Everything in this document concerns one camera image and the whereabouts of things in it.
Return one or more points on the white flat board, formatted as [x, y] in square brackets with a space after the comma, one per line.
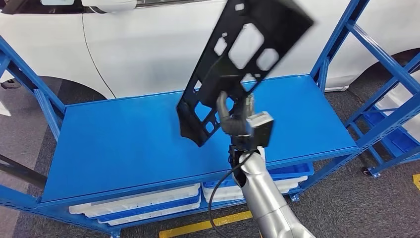
[4, 110]

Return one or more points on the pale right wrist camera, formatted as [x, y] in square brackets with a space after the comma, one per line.
[262, 131]

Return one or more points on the yellow floor tape strip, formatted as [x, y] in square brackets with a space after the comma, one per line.
[203, 225]
[416, 181]

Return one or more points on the black plastic plate frame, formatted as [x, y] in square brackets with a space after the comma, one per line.
[279, 19]

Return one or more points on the white car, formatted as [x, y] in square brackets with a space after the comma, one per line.
[147, 49]

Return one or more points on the blue rack on castors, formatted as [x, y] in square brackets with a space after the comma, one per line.
[397, 141]

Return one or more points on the blue metal shelf rack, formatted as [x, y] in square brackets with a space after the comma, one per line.
[115, 148]

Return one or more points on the white plastic tray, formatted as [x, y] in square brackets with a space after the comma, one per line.
[154, 215]
[131, 200]
[288, 183]
[216, 196]
[398, 95]

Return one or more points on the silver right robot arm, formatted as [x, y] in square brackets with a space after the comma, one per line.
[262, 197]

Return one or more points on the dark metal bar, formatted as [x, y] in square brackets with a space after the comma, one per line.
[19, 170]

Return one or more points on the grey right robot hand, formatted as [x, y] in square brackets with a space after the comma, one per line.
[234, 124]

